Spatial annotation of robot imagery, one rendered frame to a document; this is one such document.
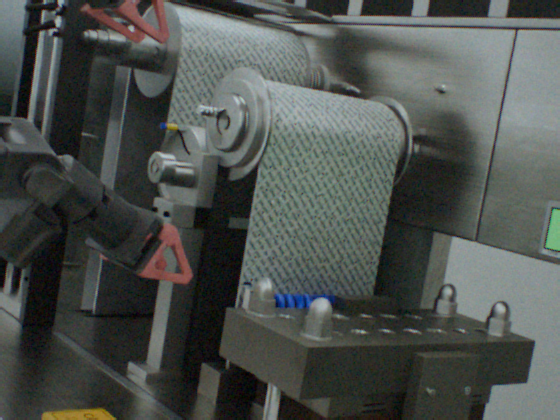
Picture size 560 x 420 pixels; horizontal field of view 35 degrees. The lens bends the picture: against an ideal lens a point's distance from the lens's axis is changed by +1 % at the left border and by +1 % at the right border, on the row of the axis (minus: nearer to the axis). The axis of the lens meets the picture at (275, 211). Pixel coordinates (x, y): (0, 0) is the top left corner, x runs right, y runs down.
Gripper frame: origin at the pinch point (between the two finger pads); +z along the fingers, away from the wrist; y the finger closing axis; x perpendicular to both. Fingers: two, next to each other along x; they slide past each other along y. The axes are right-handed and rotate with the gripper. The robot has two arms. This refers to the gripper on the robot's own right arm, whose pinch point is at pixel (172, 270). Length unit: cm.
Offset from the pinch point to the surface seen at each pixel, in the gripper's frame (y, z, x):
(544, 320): -135, 260, 104
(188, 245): -7.5, 4.8, 5.1
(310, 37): -34, 18, 52
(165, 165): -7.3, -5.1, 11.0
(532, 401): -134, 278, 74
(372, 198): 0.8, 20.2, 25.4
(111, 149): -40.8, 3.5, 15.3
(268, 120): 1.4, -1.8, 22.0
